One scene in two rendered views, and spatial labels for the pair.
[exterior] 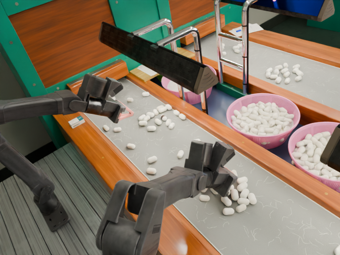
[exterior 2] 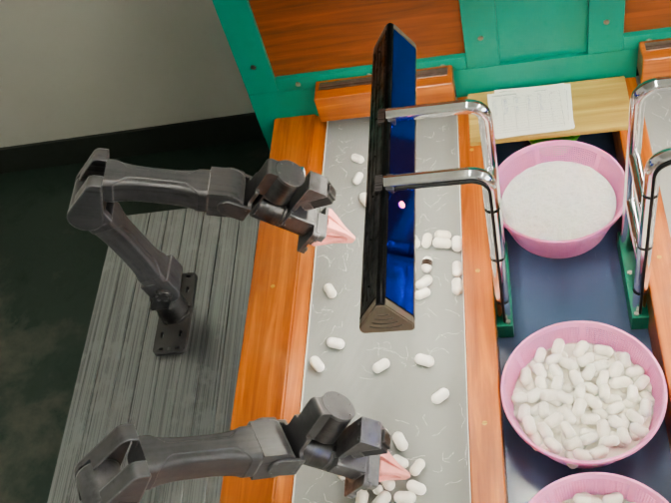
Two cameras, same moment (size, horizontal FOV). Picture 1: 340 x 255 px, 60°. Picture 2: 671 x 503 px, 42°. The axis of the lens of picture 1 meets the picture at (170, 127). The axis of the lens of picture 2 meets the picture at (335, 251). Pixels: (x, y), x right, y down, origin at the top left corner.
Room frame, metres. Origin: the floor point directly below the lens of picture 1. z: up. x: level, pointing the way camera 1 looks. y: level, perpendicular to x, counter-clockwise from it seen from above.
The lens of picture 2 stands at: (0.16, -0.63, 2.12)
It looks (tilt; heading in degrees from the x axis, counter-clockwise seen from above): 50 degrees down; 47
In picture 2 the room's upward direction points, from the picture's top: 19 degrees counter-clockwise
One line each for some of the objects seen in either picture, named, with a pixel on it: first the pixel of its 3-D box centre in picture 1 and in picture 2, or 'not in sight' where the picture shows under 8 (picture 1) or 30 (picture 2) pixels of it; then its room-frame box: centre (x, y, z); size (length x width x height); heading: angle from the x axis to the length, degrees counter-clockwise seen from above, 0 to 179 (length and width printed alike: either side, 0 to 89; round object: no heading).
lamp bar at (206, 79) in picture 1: (145, 48); (388, 160); (0.95, 0.02, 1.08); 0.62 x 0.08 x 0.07; 29
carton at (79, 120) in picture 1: (76, 122); not in sight; (1.05, 0.39, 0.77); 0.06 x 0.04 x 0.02; 119
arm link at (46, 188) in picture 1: (40, 188); (163, 283); (0.71, 0.48, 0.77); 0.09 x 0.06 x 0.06; 32
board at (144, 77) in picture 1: (162, 63); (547, 111); (1.42, -0.04, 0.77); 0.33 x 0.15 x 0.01; 119
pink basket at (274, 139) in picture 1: (261, 122); (581, 401); (0.84, -0.35, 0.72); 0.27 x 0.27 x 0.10
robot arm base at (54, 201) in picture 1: (46, 202); (170, 303); (0.70, 0.48, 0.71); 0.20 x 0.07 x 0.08; 31
